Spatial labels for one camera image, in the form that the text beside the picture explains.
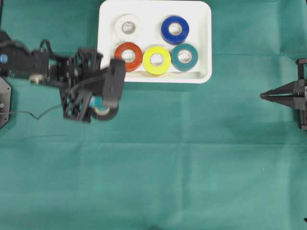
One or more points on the teal tape roll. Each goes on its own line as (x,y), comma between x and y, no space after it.
(184,66)

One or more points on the white tape roll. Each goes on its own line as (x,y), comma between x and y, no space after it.
(128,27)

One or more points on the black tape roll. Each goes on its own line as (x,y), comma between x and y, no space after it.
(104,111)

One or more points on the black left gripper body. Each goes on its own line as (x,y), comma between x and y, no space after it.
(78,78)

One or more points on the white plastic case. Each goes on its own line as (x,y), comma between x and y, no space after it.
(152,13)

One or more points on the yellow tape roll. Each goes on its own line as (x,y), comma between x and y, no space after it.
(156,60)

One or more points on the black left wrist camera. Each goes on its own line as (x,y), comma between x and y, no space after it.
(114,83)

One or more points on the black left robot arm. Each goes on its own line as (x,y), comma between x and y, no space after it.
(16,57)

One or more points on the blue tape roll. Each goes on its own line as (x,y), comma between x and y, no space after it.
(171,38)

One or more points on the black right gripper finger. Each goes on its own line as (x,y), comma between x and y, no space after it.
(285,89)
(288,101)

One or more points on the orange tape roll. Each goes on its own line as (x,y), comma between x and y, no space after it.
(137,61)

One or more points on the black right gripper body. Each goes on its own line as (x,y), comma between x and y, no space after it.
(302,85)

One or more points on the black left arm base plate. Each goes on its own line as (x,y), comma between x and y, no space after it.
(5,102)

